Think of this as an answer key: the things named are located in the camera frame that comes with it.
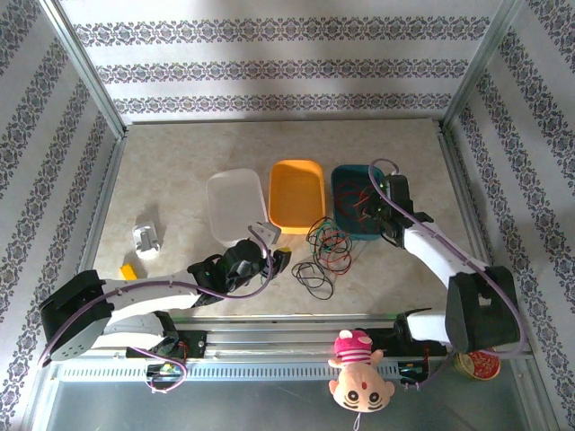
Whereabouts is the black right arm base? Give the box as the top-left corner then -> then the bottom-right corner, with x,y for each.
354,326 -> 448,360

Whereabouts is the teal plastic tray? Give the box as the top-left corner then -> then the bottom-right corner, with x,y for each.
330,164 -> 387,242

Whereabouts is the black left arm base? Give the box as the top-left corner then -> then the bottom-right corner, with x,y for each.
125,330 -> 208,360

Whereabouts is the pink plush doll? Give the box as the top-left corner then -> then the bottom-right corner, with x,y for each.
326,329 -> 397,430

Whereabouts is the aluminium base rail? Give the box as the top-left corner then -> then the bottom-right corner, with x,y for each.
42,313 -> 527,361

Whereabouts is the slotted grey cable duct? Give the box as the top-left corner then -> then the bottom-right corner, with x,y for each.
53,361 -> 405,383

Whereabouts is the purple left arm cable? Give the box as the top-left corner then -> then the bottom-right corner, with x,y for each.
38,228 -> 275,395

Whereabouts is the tangle of coloured wires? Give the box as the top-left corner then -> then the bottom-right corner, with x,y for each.
306,216 -> 352,267

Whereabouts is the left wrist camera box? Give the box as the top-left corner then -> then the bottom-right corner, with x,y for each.
248,221 -> 282,246

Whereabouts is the red round tin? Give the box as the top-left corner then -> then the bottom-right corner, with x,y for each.
453,348 -> 502,382

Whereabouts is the aluminium frame post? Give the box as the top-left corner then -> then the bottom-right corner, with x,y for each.
441,0 -> 527,131
39,0 -> 130,140

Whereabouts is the white plastic tray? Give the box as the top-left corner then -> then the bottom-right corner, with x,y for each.
205,168 -> 270,247

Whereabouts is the orange plastic tray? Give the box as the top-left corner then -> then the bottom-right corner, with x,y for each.
268,159 -> 327,236

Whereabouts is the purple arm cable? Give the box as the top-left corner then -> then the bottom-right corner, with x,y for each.
367,157 -> 529,391
38,228 -> 275,395

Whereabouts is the white plastic holder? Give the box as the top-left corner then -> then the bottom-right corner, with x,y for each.
131,219 -> 162,262

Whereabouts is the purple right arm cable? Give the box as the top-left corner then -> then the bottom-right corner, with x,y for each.
367,157 -> 529,391

